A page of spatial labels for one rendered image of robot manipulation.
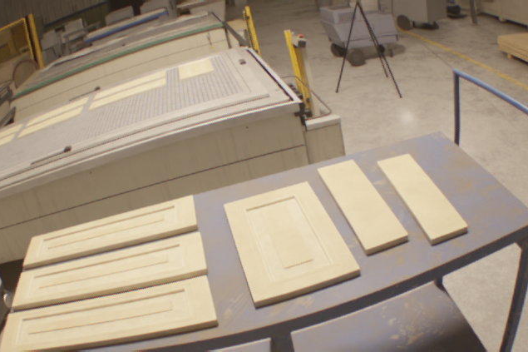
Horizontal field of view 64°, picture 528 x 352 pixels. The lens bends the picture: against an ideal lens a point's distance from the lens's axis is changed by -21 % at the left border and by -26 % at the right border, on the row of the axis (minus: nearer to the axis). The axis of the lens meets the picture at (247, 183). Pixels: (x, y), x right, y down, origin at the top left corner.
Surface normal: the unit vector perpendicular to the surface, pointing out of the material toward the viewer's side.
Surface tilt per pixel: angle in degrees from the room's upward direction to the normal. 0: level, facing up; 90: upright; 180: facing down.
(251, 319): 0
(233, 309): 0
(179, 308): 11
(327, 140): 90
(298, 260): 0
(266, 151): 90
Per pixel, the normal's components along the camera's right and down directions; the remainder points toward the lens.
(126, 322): -0.17, -0.77
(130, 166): 0.15, 0.42
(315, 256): 0.00, -0.91
